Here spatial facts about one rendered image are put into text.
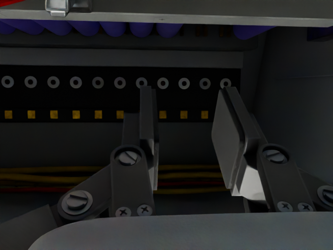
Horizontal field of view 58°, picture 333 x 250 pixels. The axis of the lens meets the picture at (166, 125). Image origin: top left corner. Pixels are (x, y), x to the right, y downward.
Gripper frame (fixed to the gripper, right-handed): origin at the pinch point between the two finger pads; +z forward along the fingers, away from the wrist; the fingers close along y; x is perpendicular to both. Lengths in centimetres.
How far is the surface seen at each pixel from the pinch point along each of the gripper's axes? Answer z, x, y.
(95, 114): 13.5, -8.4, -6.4
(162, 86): 15.0, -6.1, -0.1
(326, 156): 4.5, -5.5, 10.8
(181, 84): 15.1, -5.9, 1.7
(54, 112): 13.6, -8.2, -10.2
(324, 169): 4.1, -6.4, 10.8
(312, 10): 4.9, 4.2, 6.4
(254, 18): 4.7, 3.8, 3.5
